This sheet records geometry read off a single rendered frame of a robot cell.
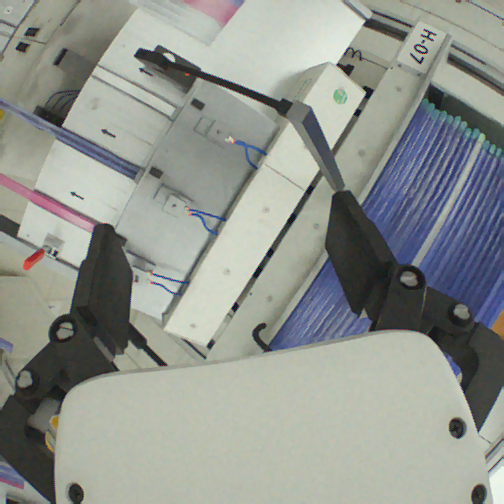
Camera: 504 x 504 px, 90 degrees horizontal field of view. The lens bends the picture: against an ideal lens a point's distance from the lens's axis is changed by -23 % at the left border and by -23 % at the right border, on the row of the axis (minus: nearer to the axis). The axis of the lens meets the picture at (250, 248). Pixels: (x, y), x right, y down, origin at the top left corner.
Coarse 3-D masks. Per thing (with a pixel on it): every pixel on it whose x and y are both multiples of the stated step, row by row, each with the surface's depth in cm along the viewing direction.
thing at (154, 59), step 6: (138, 48) 30; (138, 54) 30; (144, 54) 29; (150, 54) 29; (156, 54) 29; (162, 54) 29; (138, 60) 31; (144, 60) 30; (150, 60) 29; (156, 60) 29; (162, 60) 29; (150, 66) 31; (156, 66) 30; (162, 66) 30
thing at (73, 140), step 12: (12, 108) 36; (36, 120) 39; (48, 132) 40; (60, 132) 41; (72, 144) 42; (84, 144) 42; (96, 156) 44; (108, 156) 44; (120, 168) 45; (132, 168) 46
